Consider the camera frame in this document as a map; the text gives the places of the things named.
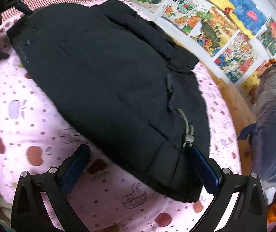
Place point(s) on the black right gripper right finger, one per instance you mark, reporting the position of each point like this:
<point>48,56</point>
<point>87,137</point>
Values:
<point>248,213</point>

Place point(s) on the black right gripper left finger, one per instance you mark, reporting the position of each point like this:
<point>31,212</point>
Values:
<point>28,210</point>

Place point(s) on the black padded jacket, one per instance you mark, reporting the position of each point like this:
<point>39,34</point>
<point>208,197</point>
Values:
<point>122,83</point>

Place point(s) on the grey blue bagged bedding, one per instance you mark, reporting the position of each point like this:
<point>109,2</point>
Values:
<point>262,133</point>

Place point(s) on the pink fruit print quilt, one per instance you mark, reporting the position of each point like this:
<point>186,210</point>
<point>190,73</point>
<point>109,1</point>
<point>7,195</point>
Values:
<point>34,137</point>

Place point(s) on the yellow chick bear drawing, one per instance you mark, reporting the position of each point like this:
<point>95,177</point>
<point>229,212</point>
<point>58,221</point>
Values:
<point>249,85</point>

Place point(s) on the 2024 dragon drawing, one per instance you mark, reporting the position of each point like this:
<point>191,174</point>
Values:
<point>237,58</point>

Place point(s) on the orange fruit drawing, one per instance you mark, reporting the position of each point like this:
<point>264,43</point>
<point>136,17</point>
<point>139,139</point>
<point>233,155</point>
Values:
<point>185,14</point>

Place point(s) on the red haired boy drawing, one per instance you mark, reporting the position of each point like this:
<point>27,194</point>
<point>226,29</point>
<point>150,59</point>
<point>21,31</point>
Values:
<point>268,37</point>

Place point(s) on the blue sea jellyfish drawing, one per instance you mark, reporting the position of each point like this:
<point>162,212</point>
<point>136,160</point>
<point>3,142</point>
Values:
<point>244,13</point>

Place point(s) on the wooden bed frame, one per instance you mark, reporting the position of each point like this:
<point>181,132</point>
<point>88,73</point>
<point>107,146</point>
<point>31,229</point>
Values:
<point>241,116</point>

